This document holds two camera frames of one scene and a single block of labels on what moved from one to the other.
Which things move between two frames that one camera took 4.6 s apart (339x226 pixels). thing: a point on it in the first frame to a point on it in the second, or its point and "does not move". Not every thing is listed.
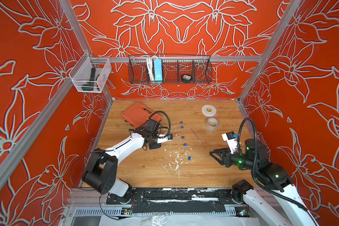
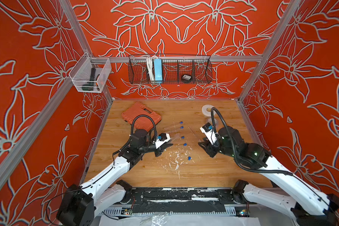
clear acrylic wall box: x=90 y=74 does not move
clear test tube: x=176 y=130 does not move
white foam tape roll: x=208 y=110 does not move
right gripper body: x=231 y=159 to x=212 y=149
